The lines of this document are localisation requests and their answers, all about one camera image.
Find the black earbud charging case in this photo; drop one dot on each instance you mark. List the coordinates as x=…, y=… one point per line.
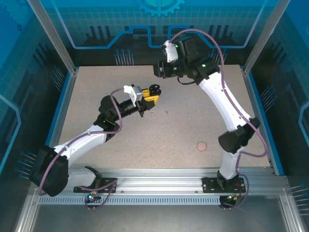
x=154, y=89

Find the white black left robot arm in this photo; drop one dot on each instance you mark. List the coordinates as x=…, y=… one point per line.
x=79, y=142

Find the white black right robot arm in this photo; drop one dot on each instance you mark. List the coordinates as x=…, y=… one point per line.
x=224, y=101

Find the blue table edge strip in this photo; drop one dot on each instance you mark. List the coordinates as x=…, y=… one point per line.
x=266, y=125
x=59, y=111

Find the small LED circuit board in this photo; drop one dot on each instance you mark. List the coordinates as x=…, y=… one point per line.
x=93, y=198
x=231, y=198

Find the grey metal base panel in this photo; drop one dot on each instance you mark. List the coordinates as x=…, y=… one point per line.
x=157, y=217

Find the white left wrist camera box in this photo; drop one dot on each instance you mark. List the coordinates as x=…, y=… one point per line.
x=132, y=93

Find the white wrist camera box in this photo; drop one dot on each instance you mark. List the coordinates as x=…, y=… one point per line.
x=171, y=53
x=132, y=93

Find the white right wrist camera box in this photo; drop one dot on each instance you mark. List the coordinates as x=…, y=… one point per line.
x=171, y=53

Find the aluminium frame post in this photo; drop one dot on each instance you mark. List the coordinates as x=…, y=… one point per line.
x=55, y=38
x=265, y=36

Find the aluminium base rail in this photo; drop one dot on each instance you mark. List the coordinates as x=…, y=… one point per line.
x=157, y=178

